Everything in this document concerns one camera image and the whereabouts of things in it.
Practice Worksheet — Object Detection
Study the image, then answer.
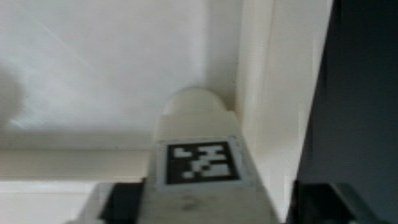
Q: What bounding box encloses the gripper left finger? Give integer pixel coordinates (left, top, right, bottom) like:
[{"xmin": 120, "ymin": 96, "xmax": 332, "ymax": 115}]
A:
[{"xmin": 67, "ymin": 182, "xmax": 122, "ymax": 224}]

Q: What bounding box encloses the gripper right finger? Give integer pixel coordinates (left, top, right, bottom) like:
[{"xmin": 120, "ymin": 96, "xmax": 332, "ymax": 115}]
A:
[{"xmin": 330, "ymin": 183, "xmax": 381, "ymax": 224}]

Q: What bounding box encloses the white table leg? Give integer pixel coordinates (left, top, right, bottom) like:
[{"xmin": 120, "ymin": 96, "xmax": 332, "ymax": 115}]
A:
[{"xmin": 136, "ymin": 88, "xmax": 278, "ymax": 224}]

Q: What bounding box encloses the white square tabletop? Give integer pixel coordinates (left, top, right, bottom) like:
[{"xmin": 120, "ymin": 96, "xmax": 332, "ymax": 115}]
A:
[{"xmin": 0, "ymin": 0, "xmax": 335, "ymax": 224}]

